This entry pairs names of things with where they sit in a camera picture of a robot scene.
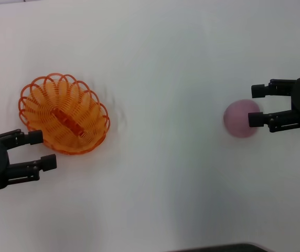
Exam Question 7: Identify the pink peach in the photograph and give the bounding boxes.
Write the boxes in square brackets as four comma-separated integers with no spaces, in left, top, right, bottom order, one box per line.
[223,99,261,139]

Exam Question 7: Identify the orange plastic wire basket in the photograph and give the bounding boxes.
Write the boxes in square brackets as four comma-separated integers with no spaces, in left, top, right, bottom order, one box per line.
[18,72,111,155]

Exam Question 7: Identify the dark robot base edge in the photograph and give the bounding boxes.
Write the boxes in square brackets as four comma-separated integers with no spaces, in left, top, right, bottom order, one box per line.
[165,243,274,252]

